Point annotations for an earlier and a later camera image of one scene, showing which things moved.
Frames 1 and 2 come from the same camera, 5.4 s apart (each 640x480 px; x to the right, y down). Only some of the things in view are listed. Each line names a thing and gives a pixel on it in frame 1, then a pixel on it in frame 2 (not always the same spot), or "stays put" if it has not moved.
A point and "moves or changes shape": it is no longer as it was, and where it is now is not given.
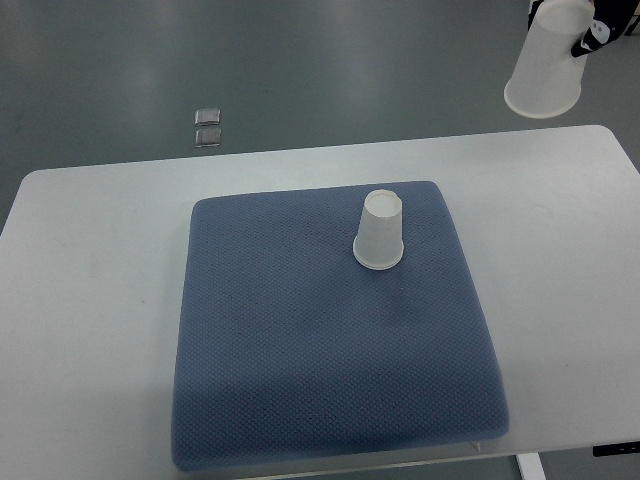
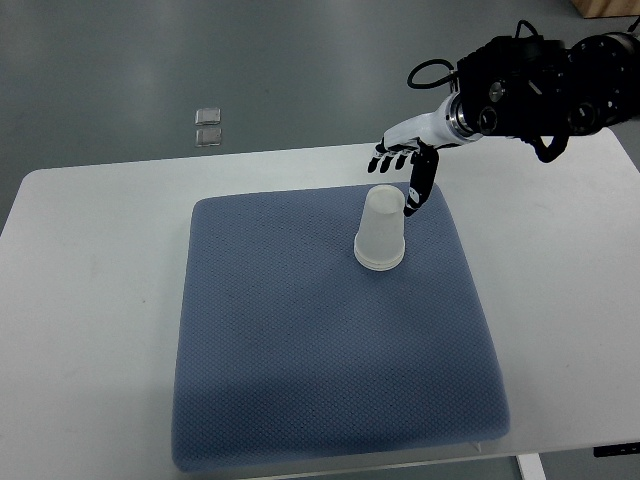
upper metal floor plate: (206, 116) stays put
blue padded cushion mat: (288, 347) stays put
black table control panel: (608, 450) stays put
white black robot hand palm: (615, 14) to (436, 129)
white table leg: (531, 467) stays put
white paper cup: (549, 77) moves or changes shape
